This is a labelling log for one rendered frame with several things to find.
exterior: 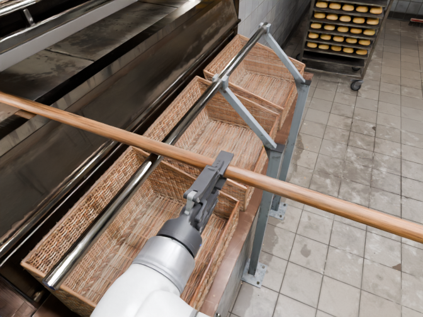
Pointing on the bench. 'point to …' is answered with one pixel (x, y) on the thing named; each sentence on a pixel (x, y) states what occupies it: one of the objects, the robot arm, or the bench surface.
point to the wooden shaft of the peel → (393, 225)
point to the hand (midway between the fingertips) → (221, 169)
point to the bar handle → (19, 10)
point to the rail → (48, 24)
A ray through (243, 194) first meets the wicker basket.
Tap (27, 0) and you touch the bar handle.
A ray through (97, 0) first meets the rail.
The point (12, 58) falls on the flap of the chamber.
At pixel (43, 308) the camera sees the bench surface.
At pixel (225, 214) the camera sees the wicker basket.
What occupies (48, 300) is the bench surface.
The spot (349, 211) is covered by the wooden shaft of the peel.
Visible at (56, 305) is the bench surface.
